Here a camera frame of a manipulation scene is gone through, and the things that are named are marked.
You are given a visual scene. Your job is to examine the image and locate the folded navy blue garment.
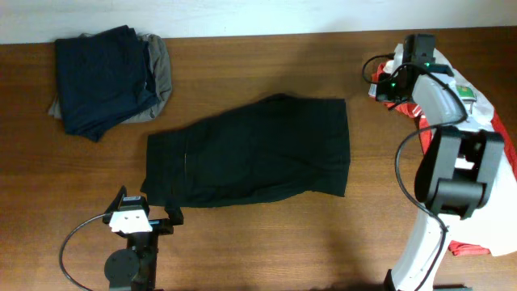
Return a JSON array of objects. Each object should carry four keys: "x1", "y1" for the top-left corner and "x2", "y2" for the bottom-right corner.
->
[{"x1": 55, "y1": 25, "x2": 159, "y2": 142}]

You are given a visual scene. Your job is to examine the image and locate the black shorts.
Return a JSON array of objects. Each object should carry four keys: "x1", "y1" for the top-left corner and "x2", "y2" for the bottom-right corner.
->
[{"x1": 141, "y1": 94, "x2": 351, "y2": 210}]

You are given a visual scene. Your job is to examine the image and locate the red and white shirt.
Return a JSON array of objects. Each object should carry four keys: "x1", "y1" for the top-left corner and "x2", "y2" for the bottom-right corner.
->
[{"x1": 368, "y1": 42, "x2": 517, "y2": 258}]

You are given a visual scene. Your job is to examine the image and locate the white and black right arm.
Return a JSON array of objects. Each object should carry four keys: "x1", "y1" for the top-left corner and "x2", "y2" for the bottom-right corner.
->
[{"x1": 373, "y1": 34, "x2": 504, "y2": 290}]

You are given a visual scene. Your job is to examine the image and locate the folded grey garment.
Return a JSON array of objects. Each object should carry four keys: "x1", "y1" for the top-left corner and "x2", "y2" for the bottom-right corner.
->
[{"x1": 47, "y1": 32, "x2": 174, "y2": 125}]

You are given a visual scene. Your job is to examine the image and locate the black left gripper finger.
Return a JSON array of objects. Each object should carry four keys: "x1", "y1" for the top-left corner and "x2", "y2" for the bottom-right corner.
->
[
  {"x1": 165, "y1": 205, "x2": 184, "y2": 226},
  {"x1": 105, "y1": 186, "x2": 127, "y2": 214}
]

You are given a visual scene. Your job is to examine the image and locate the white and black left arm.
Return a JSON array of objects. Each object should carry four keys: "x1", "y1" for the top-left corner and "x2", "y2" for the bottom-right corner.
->
[{"x1": 103, "y1": 187, "x2": 183, "y2": 291}]

